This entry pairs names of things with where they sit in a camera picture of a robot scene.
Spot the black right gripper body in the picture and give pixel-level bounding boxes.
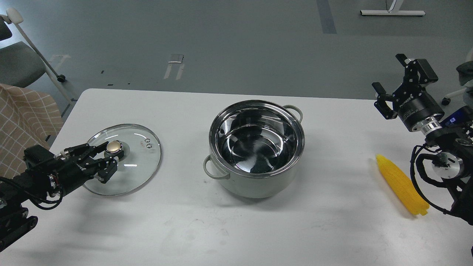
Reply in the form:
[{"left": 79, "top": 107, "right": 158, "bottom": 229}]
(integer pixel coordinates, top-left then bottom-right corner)
[{"left": 392, "top": 89, "right": 445, "bottom": 132}]

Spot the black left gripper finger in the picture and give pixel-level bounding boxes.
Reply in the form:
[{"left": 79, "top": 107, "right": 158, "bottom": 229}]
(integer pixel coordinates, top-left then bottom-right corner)
[
  {"left": 96, "top": 157, "right": 119, "bottom": 184},
  {"left": 61, "top": 141, "right": 109, "bottom": 160}
]

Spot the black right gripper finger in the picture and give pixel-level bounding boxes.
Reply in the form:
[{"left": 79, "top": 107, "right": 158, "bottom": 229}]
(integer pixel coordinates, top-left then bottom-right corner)
[
  {"left": 395, "top": 54, "right": 439, "bottom": 93},
  {"left": 372, "top": 82, "right": 399, "bottom": 120}
]

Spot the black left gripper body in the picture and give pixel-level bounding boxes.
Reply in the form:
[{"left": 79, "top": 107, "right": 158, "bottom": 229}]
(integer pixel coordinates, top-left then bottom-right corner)
[{"left": 52, "top": 158, "right": 100, "bottom": 195}]

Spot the glass pot lid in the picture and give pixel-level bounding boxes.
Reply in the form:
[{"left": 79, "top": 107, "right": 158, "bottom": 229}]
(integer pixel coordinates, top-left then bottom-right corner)
[{"left": 83, "top": 123, "right": 162, "bottom": 196}]

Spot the yellow toy corn cob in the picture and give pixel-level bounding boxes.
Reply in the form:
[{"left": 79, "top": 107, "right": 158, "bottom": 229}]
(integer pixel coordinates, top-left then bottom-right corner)
[{"left": 375, "top": 154, "right": 430, "bottom": 216}]

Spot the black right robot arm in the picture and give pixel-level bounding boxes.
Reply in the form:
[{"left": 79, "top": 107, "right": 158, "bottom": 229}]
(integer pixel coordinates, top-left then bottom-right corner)
[{"left": 372, "top": 54, "right": 473, "bottom": 225}]

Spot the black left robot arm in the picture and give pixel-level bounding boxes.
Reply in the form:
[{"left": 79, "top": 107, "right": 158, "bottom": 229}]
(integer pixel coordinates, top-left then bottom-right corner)
[{"left": 0, "top": 141, "right": 125, "bottom": 250}]

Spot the grey steel cooking pot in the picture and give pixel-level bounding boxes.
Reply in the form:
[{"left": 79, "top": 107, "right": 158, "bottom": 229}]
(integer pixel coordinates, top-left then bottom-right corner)
[{"left": 203, "top": 100, "right": 305, "bottom": 199}]

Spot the grey chair at right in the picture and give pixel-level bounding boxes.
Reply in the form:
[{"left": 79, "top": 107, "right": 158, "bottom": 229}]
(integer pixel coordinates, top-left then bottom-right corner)
[{"left": 441, "top": 48, "right": 473, "bottom": 107}]

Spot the beige checkered cloth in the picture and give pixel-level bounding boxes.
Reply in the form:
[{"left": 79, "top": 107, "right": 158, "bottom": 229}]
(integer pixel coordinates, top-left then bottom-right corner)
[{"left": 0, "top": 84, "right": 64, "bottom": 178}]

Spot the white desk foot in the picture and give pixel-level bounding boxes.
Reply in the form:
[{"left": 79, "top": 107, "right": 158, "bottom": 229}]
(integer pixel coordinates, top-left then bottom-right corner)
[{"left": 359, "top": 0, "right": 426, "bottom": 17}]

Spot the grey office chair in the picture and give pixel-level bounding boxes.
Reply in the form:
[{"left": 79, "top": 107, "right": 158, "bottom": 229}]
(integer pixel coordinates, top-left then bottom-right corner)
[{"left": 0, "top": 7, "right": 77, "bottom": 105}]

